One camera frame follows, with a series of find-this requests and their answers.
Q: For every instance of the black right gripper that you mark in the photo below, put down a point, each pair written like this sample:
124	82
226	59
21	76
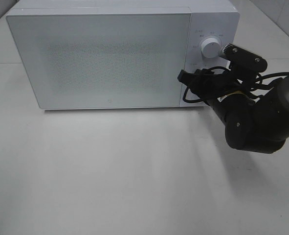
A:
225	86

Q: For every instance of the white microwave door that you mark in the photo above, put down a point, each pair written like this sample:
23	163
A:
102	61

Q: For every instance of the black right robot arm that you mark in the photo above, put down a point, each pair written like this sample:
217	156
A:
253	106

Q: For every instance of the upper white power knob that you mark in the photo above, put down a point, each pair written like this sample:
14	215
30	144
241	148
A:
210	47

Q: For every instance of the white microwave oven body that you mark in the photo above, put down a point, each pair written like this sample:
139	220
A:
218	18

